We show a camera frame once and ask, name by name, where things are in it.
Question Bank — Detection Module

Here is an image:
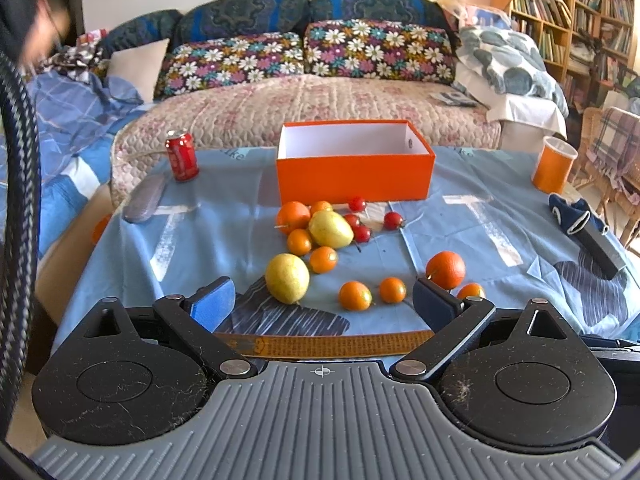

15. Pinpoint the small orange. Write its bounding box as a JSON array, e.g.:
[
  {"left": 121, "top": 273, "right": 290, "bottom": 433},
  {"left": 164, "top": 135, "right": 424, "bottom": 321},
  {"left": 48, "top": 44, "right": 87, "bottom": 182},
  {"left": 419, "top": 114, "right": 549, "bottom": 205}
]
[
  {"left": 338, "top": 281, "right": 372, "bottom": 312},
  {"left": 457, "top": 283, "right": 486, "bottom": 300},
  {"left": 309, "top": 246, "right": 338, "bottom": 274},
  {"left": 286, "top": 229, "right": 314, "bottom": 257},
  {"left": 310, "top": 200, "right": 333, "bottom": 216},
  {"left": 378, "top": 276, "right": 407, "bottom": 304}
]

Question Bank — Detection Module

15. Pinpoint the small orange by finger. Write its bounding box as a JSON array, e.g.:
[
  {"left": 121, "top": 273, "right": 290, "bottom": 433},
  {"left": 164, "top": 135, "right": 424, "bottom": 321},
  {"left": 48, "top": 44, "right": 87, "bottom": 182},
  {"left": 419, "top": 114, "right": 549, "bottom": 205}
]
[{"left": 457, "top": 283, "right": 486, "bottom": 300}]

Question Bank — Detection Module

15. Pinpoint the large orange right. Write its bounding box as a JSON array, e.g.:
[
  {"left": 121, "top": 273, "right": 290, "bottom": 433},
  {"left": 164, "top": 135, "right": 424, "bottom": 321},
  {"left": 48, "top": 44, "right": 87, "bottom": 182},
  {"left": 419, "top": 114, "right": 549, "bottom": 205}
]
[{"left": 425, "top": 252, "right": 466, "bottom": 290}]

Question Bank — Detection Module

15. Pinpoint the wooden ruler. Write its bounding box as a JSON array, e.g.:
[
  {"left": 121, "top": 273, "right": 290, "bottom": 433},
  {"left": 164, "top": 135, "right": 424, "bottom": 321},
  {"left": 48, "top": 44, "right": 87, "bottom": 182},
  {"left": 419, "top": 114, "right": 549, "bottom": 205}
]
[{"left": 215, "top": 330, "right": 434, "bottom": 360}]

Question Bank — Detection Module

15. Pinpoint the blue patterned tablecloth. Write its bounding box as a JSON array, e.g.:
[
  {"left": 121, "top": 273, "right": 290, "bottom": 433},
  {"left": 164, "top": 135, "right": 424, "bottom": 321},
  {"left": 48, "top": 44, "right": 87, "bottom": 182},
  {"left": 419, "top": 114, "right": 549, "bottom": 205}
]
[{"left": 56, "top": 148, "right": 639, "bottom": 341}]

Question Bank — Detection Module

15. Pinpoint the yellow pear front left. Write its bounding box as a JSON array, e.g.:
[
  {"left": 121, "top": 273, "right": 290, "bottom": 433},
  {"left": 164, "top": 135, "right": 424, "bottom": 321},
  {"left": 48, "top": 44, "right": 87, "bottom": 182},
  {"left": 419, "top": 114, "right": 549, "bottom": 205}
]
[{"left": 264, "top": 254, "right": 310, "bottom": 304}]

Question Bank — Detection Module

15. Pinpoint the red cherry tomato right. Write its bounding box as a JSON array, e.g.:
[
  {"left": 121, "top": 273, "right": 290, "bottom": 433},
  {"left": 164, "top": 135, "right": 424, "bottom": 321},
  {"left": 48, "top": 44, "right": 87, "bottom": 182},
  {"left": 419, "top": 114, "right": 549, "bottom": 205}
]
[{"left": 383, "top": 211, "right": 405, "bottom": 231}]

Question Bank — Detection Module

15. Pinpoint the red cherry tomato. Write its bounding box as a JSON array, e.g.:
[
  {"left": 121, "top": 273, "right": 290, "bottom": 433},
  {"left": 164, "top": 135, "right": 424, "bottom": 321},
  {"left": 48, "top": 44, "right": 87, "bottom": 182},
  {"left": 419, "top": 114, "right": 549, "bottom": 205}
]
[
  {"left": 383, "top": 211, "right": 405, "bottom": 231},
  {"left": 343, "top": 214, "right": 361, "bottom": 229},
  {"left": 348, "top": 196, "right": 367, "bottom": 214},
  {"left": 352, "top": 224, "right": 372, "bottom": 244}
]

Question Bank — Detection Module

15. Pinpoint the red cherry tomato lower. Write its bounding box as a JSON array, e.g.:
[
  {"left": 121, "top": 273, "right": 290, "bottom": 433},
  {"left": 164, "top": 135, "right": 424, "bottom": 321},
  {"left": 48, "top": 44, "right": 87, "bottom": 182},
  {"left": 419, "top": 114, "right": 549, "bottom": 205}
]
[{"left": 352, "top": 224, "right": 372, "bottom": 244}]

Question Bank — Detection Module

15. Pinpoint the grey glasses case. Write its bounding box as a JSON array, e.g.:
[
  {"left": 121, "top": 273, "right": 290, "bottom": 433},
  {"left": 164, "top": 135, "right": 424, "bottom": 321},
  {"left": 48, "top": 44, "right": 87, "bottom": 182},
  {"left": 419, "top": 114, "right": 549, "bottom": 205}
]
[{"left": 122, "top": 174, "right": 167, "bottom": 223}]

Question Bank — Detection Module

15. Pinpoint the large orange near box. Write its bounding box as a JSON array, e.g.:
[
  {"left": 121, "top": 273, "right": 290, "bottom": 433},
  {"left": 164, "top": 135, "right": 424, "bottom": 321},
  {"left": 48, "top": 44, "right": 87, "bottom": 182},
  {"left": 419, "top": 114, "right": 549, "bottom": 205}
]
[{"left": 274, "top": 200, "right": 311, "bottom": 235}]

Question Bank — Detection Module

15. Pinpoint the red cherry tomato middle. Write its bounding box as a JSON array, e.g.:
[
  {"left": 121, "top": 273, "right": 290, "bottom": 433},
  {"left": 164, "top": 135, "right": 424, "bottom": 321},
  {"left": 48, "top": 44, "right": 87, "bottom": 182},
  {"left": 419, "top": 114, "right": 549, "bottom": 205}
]
[{"left": 343, "top": 214, "right": 361, "bottom": 229}]

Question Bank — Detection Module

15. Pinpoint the red cherry tomato top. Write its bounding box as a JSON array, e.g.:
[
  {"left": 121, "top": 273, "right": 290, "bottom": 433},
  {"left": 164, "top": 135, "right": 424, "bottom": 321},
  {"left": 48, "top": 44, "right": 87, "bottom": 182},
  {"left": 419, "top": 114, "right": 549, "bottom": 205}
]
[{"left": 348, "top": 196, "right": 367, "bottom": 214}]

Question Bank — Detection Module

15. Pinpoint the yellow pear in pile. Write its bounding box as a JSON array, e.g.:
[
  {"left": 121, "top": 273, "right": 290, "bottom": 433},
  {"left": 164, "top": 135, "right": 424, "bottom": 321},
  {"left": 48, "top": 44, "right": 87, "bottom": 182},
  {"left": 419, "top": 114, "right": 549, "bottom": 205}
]
[{"left": 308, "top": 210, "right": 354, "bottom": 249}]

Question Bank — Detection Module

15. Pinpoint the blue white cloth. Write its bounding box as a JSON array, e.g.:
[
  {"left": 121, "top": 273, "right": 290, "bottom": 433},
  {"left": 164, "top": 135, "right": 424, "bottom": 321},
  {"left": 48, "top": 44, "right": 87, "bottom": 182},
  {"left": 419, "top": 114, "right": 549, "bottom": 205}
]
[{"left": 548, "top": 193, "right": 608, "bottom": 236}]

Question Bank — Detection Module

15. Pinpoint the small orange behind pear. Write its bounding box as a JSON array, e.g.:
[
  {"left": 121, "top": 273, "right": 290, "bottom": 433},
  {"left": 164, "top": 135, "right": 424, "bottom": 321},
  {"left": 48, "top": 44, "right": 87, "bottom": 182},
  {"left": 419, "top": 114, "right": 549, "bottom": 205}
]
[{"left": 310, "top": 200, "right": 333, "bottom": 216}]

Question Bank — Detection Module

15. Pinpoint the red soda can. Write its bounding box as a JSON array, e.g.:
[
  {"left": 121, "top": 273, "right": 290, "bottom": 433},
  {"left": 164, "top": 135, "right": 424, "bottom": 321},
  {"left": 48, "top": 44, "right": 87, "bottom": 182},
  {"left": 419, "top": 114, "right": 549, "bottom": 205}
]
[{"left": 165, "top": 130, "right": 200, "bottom": 182}]

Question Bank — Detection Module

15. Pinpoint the orange plastic cup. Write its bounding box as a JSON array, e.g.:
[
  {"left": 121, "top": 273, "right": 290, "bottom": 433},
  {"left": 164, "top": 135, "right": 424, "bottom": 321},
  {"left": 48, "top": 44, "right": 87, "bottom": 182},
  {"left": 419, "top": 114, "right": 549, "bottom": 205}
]
[{"left": 532, "top": 136, "right": 578, "bottom": 194}]

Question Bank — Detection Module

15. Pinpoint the orange cardboard box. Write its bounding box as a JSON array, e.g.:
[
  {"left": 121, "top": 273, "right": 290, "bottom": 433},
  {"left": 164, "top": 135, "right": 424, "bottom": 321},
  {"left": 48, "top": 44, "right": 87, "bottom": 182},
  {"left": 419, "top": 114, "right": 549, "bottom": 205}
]
[{"left": 276, "top": 119, "right": 436, "bottom": 205}]

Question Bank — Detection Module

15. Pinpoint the wicker chair with plaid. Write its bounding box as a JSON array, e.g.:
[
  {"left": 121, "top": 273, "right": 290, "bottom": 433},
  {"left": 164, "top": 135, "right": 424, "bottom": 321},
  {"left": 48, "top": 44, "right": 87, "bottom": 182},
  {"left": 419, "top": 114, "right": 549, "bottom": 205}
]
[{"left": 573, "top": 107, "right": 639, "bottom": 248}]

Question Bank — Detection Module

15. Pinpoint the booklet on sofa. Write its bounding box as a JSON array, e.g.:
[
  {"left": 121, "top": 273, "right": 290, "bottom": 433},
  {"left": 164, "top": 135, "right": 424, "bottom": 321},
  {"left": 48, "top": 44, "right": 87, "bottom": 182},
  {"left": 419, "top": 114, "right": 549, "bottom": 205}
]
[{"left": 430, "top": 91, "right": 478, "bottom": 107}]

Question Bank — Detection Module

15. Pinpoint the blue checked blanket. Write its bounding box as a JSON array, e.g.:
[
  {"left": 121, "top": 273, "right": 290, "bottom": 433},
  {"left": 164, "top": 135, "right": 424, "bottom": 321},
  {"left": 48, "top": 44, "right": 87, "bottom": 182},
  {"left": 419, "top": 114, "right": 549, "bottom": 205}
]
[{"left": 27, "top": 70, "right": 150, "bottom": 258}]

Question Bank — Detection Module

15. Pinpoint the left floral cushion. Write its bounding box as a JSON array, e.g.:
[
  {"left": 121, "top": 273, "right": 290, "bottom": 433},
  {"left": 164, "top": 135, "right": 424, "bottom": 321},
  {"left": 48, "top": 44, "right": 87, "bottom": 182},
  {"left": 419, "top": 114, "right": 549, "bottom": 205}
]
[{"left": 155, "top": 32, "right": 304, "bottom": 99}]

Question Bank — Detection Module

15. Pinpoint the floral cushion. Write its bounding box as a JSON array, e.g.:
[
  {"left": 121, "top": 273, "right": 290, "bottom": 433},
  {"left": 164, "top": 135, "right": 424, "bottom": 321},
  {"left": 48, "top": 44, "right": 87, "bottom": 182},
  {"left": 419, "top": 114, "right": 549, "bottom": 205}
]
[
  {"left": 155, "top": 32, "right": 304, "bottom": 99},
  {"left": 304, "top": 18, "right": 456, "bottom": 84}
]

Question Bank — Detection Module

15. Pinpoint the white plain pillow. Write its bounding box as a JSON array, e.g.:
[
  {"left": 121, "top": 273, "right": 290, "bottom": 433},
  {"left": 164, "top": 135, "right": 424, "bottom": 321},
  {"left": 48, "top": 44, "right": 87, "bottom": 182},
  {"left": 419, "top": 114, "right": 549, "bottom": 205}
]
[{"left": 107, "top": 39, "right": 169, "bottom": 103}]

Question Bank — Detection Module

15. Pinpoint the grey spotted pillow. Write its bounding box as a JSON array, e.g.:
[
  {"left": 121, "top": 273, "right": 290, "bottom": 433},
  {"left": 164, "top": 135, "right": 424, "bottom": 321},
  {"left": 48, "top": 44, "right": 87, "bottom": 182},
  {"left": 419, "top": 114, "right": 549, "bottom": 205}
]
[{"left": 457, "top": 26, "right": 568, "bottom": 117}]

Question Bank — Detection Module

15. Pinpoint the right floral cushion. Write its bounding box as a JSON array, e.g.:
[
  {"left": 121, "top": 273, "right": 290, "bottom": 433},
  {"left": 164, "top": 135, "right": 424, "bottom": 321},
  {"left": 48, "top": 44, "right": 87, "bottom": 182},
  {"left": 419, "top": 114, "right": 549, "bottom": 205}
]
[{"left": 304, "top": 18, "right": 456, "bottom": 84}]

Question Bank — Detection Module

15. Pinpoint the dark blue left back cushion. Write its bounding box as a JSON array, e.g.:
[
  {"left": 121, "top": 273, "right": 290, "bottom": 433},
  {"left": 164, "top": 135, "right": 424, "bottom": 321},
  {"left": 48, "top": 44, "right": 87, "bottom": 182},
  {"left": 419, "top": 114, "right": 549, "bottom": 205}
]
[{"left": 172, "top": 0, "right": 310, "bottom": 47}]

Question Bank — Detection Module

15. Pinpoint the dark blue cushion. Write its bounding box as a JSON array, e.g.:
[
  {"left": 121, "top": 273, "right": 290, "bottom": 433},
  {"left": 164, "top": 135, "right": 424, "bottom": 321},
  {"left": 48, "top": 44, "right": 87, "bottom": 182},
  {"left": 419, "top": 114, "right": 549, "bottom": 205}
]
[
  {"left": 310, "top": 0, "right": 450, "bottom": 30},
  {"left": 172, "top": 0, "right": 310, "bottom": 47}
]

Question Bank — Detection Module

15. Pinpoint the wooden bookshelf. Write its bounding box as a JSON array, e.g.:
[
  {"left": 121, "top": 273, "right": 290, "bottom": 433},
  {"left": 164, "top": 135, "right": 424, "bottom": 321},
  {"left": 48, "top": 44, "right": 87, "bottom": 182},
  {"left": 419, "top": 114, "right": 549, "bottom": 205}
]
[{"left": 491, "top": 0, "right": 639, "bottom": 110}]

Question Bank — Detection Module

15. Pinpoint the dark blue right back cushion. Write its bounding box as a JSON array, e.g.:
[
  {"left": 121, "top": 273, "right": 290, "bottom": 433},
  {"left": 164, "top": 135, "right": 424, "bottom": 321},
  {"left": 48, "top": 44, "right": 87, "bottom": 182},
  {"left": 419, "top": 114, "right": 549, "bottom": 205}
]
[{"left": 310, "top": 0, "right": 450, "bottom": 30}]

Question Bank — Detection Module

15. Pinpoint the person head with glasses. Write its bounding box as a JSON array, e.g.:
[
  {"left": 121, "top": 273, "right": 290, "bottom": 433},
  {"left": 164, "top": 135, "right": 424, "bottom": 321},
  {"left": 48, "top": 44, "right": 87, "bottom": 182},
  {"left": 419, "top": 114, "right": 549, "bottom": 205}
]
[{"left": 1, "top": 0, "right": 73, "bottom": 74}]

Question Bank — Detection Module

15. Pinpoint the black braided cable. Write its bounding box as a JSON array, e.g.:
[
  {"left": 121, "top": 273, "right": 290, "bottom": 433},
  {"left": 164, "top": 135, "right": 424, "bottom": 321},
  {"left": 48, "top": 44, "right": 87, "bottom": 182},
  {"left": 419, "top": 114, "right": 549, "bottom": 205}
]
[{"left": 0, "top": 52, "right": 42, "bottom": 441}]

